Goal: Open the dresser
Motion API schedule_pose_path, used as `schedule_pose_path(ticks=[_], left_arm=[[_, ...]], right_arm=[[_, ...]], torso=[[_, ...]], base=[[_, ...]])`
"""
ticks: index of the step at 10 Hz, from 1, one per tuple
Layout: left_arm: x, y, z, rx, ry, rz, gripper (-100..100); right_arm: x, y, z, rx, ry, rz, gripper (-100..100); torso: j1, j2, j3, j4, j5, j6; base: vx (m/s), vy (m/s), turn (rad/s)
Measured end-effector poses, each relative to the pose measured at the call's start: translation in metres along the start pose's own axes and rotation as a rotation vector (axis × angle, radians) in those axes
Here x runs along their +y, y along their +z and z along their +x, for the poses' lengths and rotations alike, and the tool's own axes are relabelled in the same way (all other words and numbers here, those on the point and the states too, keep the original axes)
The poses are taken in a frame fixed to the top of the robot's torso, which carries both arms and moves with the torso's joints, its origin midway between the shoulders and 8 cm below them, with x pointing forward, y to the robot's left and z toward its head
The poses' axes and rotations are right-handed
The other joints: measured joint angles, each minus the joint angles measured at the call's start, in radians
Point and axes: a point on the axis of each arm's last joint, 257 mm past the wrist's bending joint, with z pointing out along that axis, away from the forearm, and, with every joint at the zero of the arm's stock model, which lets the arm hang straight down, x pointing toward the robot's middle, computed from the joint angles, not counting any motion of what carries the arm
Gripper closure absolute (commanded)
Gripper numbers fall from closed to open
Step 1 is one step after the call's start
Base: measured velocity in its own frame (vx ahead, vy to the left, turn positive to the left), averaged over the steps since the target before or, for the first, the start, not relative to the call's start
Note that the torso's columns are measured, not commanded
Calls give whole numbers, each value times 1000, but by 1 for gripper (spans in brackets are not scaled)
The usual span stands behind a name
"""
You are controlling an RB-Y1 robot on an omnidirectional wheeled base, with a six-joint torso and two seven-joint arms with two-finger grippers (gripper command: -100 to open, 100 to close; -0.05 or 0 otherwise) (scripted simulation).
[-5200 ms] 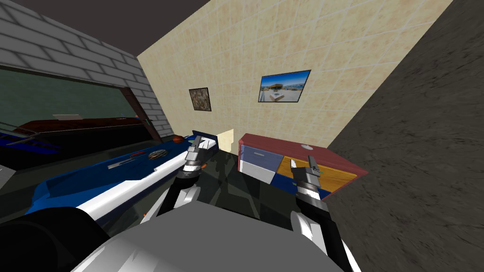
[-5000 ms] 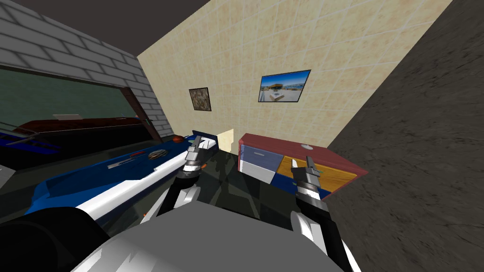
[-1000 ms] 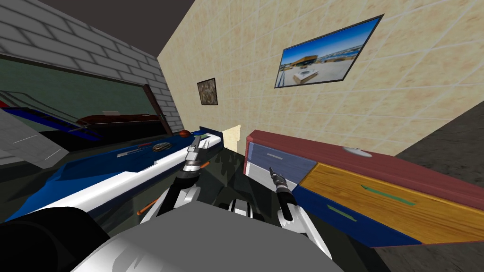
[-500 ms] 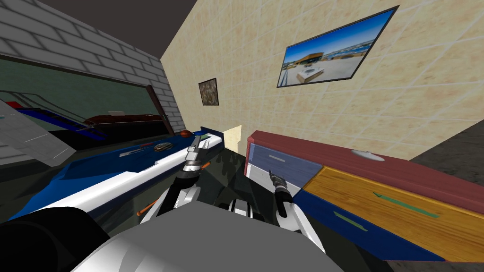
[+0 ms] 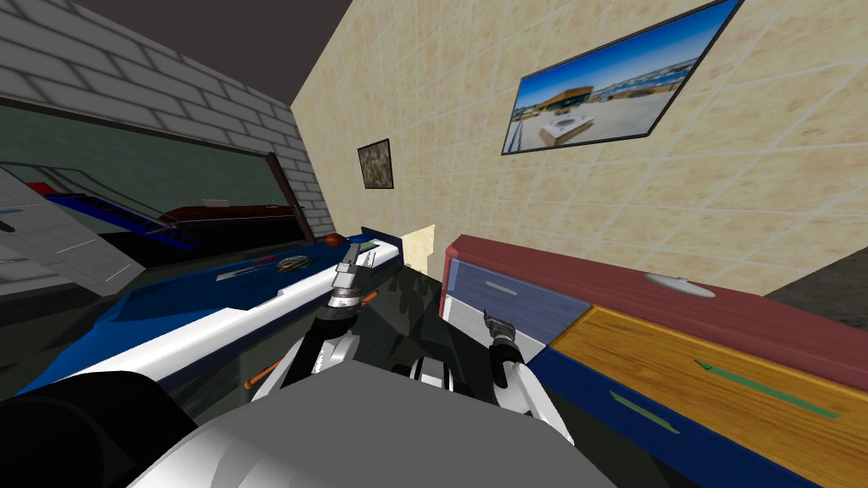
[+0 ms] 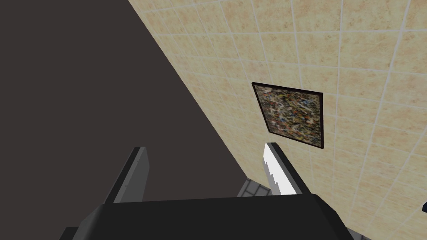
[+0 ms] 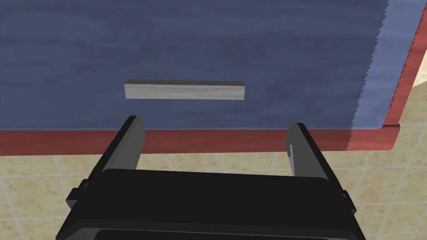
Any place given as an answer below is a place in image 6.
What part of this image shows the black framed abstract painting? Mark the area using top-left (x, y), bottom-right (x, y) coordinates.
top-left (251, 82), bottom-right (324, 149)

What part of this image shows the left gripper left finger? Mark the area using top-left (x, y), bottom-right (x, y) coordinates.
top-left (104, 146), bottom-right (150, 204)

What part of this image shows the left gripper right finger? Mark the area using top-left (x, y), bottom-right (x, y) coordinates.
top-left (263, 142), bottom-right (312, 196)

